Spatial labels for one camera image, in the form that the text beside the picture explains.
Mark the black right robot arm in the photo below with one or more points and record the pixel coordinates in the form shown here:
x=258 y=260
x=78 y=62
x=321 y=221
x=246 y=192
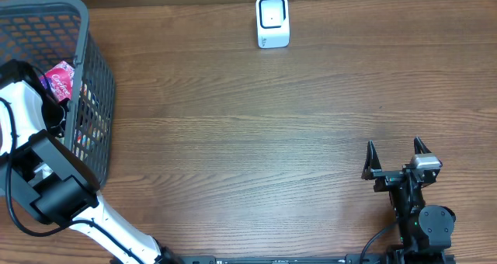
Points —
x=425 y=230

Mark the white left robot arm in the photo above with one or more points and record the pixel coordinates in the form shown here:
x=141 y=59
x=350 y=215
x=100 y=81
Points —
x=48 y=189

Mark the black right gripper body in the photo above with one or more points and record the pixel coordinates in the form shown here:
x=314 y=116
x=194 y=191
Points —
x=387 y=179

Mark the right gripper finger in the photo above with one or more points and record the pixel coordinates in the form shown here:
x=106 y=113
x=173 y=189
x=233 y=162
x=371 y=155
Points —
x=419 y=146
x=372 y=162

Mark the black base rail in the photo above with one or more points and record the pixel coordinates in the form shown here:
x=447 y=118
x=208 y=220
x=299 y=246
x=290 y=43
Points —
x=345 y=259

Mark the pink purple pad pack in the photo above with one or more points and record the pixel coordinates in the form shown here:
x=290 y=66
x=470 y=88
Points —
x=59 y=80

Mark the grey plastic shopping basket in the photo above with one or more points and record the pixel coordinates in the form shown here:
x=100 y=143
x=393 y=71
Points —
x=44 y=33

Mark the white barcode scanner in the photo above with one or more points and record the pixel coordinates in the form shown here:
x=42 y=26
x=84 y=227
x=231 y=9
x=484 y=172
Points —
x=272 y=23

